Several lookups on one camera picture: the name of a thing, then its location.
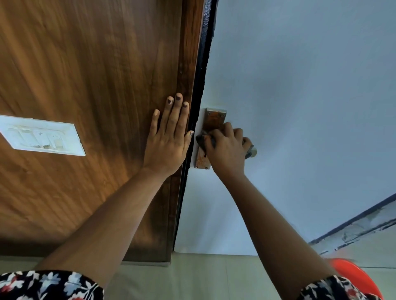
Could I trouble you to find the person's left hand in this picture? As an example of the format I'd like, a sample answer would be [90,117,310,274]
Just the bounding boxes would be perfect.
[143,93,195,178]

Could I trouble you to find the person's right hand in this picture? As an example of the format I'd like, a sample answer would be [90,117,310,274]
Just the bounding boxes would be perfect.
[203,122,253,179]

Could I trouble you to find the dark cleaning cloth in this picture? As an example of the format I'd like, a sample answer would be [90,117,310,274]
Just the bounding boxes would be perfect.
[196,132,217,154]

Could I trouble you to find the person's left forearm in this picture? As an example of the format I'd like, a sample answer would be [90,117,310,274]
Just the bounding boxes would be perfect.
[33,167,184,290]

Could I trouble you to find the person's right forearm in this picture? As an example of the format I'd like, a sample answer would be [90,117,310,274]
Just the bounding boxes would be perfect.
[213,172,338,299]

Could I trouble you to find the brown wooden panel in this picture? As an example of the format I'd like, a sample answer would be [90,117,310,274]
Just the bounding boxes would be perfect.
[0,0,207,267]

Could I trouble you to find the white door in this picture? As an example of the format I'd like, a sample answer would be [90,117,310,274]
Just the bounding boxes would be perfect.
[173,0,396,257]

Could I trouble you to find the black floral garment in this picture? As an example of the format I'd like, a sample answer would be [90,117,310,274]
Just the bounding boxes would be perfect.
[0,270,385,300]

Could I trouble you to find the red plastic stool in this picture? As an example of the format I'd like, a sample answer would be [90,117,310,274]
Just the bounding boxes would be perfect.
[327,258,385,300]

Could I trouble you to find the rusty metal door handle plate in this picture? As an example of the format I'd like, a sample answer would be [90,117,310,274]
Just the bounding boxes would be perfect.
[194,108,227,170]

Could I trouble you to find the white electrical switch plate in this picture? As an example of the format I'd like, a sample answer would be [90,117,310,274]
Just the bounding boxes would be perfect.
[0,114,87,157]

